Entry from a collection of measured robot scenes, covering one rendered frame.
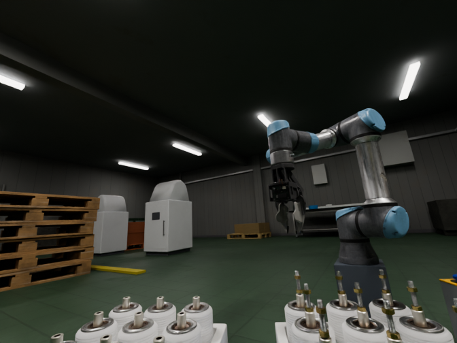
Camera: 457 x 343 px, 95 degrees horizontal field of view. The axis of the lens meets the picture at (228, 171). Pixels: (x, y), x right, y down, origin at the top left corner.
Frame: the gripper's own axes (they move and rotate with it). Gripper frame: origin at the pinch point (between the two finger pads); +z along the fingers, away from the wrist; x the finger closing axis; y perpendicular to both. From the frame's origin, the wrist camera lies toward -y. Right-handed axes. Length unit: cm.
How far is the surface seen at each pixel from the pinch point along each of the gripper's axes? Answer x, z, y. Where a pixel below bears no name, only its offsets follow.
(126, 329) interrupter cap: -32, 21, 36
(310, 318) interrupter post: 6.2, 19.9, 11.6
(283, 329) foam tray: -6.6, 28.8, 1.4
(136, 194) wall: -902, -156, -408
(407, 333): 23.3, 22.5, 2.1
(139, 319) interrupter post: -29.8, 19.7, 33.9
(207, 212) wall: -605, -50, -567
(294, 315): -0.7, 22.6, 5.4
